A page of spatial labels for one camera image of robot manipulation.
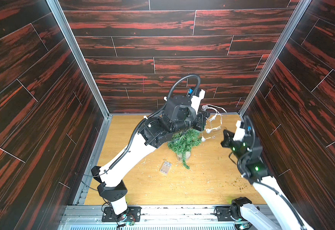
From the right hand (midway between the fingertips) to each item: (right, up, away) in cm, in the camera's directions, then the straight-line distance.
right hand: (227, 129), depth 73 cm
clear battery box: (-32, -24, +17) cm, 44 cm away
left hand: (-15, +6, -19) cm, 24 cm away
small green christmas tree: (-24, -8, +3) cm, 25 cm away
